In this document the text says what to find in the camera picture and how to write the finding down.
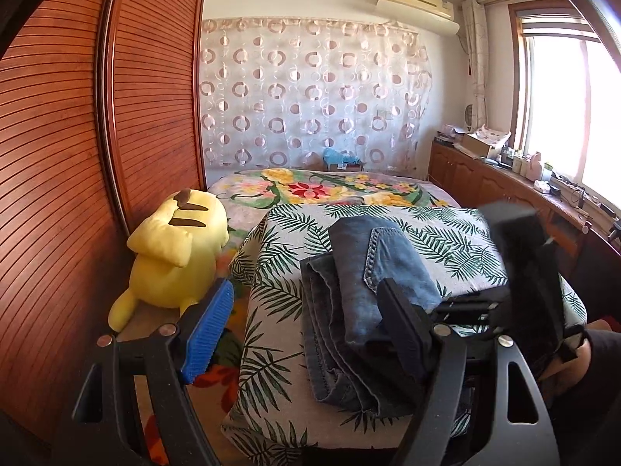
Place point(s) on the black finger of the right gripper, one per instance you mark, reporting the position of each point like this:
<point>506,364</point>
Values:
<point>471,322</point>

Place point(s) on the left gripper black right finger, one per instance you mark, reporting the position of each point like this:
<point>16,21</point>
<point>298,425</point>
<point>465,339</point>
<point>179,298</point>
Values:
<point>480,402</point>

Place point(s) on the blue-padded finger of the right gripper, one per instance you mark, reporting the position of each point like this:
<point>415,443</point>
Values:
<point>485,298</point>

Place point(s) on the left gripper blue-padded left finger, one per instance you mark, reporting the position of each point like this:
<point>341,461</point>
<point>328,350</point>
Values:
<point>104,423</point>

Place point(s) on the blue denim jeans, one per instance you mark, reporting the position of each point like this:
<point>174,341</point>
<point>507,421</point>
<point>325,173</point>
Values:
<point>348,353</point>

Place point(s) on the person's right hand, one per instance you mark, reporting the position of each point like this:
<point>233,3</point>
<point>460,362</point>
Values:
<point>594,366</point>

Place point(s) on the wooden sideboard cabinet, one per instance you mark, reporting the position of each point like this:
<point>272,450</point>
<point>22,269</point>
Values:
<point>587,261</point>

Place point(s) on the palm leaf print blanket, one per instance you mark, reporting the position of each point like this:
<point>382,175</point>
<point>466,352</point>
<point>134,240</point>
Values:
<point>413,337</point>

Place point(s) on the pink bottle on sill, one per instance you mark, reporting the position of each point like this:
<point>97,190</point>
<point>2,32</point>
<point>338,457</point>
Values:
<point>534,170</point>

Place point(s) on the cardboard box on cabinet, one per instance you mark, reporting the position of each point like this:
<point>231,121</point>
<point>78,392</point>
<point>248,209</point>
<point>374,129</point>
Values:
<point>484,143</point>

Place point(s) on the yellow Pikachu plush toy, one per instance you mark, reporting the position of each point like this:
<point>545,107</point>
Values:
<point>176,252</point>

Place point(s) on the blue toy on headboard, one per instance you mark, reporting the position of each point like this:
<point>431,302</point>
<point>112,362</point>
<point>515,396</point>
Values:
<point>341,161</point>

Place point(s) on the floral pink bed cover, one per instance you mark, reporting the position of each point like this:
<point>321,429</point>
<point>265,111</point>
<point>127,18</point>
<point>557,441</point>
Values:
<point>310,194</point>

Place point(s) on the tied-back window drape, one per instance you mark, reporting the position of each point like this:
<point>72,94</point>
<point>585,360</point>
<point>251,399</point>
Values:
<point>476,36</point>

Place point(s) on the sheer circle pattern curtain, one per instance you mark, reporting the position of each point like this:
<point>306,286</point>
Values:
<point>276,92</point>

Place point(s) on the wooden louvered wardrobe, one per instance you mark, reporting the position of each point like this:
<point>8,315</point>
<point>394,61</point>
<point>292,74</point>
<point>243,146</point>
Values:
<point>99,123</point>

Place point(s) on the window with wooden frame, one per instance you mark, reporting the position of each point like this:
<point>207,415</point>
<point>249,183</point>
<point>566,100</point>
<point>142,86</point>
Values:
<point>568,109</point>

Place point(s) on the white wall air conditioner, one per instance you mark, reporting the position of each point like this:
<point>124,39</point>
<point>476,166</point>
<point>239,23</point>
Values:
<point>437,16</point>

